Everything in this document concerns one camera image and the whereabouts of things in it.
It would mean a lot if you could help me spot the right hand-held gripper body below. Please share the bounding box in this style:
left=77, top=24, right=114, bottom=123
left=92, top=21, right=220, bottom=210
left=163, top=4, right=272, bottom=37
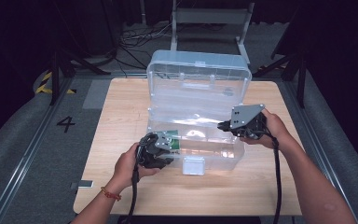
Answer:
left=228, top=104, right=269, bottom=140

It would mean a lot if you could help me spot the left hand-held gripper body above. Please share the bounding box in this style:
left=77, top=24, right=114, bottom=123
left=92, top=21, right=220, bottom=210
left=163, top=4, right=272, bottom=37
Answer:
left=135, top=130, right=176, bottom=170

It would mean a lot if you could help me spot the green cardboard box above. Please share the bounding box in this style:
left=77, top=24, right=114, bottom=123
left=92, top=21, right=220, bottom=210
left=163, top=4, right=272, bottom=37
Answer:
left=159, top=130, right=182, bottom=155

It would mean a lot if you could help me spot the clear plastic storage box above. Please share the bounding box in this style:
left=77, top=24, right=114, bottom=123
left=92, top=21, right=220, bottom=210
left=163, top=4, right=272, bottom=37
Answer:
left=145, top=49, right=253, bottom=176

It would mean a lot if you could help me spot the person's right hand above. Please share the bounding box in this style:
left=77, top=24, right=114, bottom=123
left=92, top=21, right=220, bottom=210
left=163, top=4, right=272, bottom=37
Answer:
left=239, top=108, right=294, bottom=150

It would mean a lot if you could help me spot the person's left hand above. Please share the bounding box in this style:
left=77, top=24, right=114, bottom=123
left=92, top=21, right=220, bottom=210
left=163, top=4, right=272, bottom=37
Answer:
left=113, top=142, right=161, bottom=191

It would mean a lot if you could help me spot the grey metal stand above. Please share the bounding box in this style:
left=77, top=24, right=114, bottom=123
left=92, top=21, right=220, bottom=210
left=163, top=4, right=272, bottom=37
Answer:
left=170, top=0, right=255, bottom=65

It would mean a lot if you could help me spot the yellow black hazard tape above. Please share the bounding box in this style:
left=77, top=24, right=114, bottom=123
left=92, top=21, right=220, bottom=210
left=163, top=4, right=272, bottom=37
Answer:
left=35, top=70, right=77, bottom=95

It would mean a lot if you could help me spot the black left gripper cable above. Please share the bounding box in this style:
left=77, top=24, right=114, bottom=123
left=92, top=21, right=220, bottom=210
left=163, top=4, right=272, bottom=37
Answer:
left=125, top=146, right=143, bottom=224

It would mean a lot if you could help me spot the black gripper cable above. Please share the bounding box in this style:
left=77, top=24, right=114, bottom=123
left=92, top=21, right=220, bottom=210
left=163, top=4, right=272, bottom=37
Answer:
left=125, top=146, right=143, bottom=224
left=255, top=130, right=284, bottom=224

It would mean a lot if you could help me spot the orange bead bracelet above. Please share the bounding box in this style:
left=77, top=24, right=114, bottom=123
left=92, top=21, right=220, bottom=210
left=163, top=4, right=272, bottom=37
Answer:
left=100, top=186, right=122, bottom=202

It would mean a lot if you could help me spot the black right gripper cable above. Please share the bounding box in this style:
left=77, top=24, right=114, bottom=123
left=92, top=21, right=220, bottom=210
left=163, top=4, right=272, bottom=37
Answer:
left=255, top=130, right=284, bottom=224

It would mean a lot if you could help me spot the bundle of black floor cables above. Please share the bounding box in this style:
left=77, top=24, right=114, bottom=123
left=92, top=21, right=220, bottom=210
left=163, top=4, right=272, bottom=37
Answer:
left=117, top=21, right=171, bottom=78

